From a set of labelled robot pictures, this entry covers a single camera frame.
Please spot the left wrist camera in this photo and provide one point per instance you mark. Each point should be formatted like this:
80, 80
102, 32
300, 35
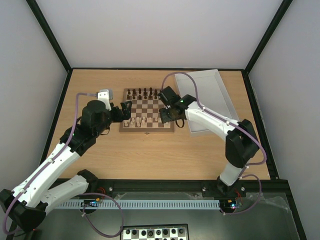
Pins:
105, 93

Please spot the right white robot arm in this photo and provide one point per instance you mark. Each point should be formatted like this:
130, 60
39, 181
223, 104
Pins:
239, 136

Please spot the black aluminium rail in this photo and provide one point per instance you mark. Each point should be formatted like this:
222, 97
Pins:
206, 188

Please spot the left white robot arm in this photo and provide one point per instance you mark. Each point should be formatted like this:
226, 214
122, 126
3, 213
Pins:
28, 203

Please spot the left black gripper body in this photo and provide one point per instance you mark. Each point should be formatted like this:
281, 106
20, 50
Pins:
118, 118

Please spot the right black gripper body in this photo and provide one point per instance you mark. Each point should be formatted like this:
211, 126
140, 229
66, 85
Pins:
167, 114

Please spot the printed checker calibration board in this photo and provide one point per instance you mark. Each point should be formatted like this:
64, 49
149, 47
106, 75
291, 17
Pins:
156, 232

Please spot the light blue cable duct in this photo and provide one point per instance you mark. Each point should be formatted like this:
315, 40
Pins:
130, 204

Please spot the wooden chess board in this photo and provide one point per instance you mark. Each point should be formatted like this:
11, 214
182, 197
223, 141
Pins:
145, 103

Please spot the white cardboard box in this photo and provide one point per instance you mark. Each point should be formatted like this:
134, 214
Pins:
211, 91

